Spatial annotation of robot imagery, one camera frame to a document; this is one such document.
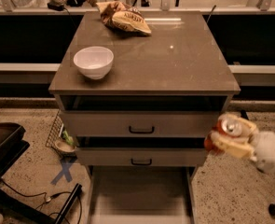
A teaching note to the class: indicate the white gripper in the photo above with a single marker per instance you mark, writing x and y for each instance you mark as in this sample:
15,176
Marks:
268,152

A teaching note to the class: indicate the red coke can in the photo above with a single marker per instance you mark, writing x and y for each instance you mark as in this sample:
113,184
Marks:
222,133

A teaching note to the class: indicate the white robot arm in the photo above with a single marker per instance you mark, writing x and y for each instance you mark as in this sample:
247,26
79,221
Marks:
242,139

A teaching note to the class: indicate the grey drawer cabinet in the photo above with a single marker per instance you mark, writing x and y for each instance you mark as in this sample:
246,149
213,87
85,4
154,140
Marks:
179,67

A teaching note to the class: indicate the open bottom drawer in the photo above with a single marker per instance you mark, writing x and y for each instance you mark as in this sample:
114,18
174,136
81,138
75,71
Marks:
141,195

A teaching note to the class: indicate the black metal floor bar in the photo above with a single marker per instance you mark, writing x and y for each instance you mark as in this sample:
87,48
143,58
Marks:
244,114

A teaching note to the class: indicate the white bowl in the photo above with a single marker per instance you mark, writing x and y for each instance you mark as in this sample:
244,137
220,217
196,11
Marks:
94,62

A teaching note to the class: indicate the black stand leg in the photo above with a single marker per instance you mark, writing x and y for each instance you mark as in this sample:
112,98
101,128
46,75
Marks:
74,195

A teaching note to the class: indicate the green object on floor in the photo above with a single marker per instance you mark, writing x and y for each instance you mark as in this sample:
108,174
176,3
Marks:
67,138

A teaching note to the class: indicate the brown chip bag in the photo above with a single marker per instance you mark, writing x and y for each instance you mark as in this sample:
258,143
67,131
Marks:
121,16

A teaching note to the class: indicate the small bowl on floor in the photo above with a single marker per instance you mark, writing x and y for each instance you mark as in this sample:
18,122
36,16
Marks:
63,148

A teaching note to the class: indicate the blue tape cross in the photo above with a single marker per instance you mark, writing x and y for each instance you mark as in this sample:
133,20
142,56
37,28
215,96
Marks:
66,164

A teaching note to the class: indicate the black power adapter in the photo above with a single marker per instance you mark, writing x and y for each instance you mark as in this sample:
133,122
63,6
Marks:
55,6

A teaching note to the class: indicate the black tray cart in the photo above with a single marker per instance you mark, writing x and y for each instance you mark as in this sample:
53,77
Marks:
12,144

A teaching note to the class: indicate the middle drawer with handle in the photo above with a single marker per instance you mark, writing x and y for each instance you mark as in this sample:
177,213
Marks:
165,157

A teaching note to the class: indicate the drawer with handle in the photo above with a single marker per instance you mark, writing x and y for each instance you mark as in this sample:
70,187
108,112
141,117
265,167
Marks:
139,124
165,157

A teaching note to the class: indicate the top drawer with handle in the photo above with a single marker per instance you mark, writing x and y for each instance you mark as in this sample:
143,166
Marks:
139,124

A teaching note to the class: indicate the wire basket on floor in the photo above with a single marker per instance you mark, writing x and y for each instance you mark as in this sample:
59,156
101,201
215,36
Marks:
55,131

